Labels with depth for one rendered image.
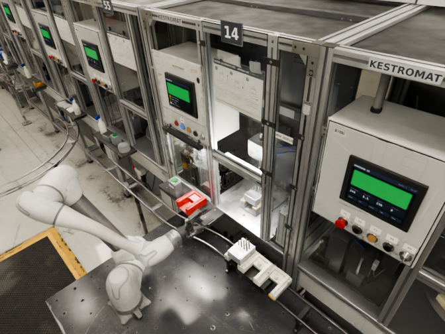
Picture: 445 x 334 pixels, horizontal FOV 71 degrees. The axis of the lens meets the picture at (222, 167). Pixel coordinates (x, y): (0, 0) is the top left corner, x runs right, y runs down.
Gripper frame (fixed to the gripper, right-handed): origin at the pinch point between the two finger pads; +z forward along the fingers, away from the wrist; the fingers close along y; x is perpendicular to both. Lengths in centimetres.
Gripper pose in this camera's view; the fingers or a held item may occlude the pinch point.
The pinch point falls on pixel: (208, 215)
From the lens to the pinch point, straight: 169.1
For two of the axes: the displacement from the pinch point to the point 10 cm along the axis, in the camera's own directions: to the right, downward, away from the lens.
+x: -6.9, -4.1, 5.9
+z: 7.2, -4.5, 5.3
